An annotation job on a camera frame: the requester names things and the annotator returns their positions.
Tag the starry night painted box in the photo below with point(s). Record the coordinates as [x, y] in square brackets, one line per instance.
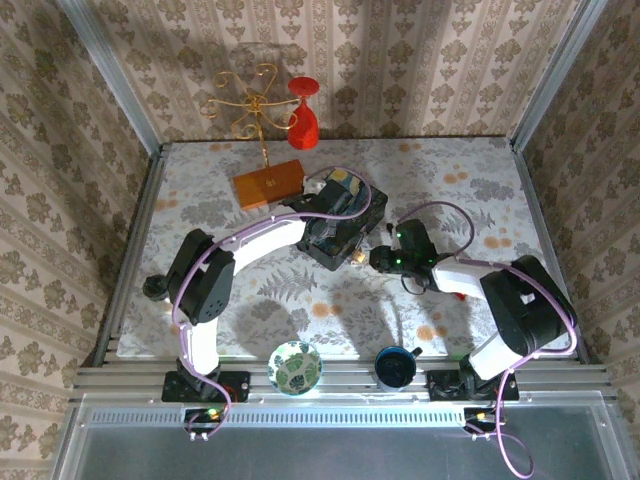
[372, 210]

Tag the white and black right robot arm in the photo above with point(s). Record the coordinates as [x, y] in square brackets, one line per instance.
[525, 305]

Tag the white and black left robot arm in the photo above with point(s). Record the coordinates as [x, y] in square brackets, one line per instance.
[265, 242]

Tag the floral table mat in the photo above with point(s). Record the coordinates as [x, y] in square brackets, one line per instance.
[450, 175]

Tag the red wine glass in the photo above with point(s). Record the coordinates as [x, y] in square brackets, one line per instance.
[302, 130]

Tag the dark blue mug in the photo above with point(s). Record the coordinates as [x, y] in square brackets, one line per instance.
[395, 369]

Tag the green leaf pattern bowl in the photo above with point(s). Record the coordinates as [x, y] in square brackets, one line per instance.
[295, 368]

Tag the small black circuit board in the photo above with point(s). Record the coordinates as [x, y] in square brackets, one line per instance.
[480, 419]
[202, 417]

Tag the black capped small bottle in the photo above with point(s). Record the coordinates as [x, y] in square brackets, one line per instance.
[154, 287]

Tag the grey metal tray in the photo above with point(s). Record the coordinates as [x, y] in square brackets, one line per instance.
[325, 455]

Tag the aluminium table rail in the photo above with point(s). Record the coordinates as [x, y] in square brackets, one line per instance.
[345, 372]

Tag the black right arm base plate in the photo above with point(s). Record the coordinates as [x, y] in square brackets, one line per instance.
[442, 385]

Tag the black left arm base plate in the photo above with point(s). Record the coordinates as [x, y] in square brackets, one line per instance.
[235, 386]

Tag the aluminium frame post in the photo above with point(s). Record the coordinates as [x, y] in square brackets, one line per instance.
[115, 75]
[552, 75]

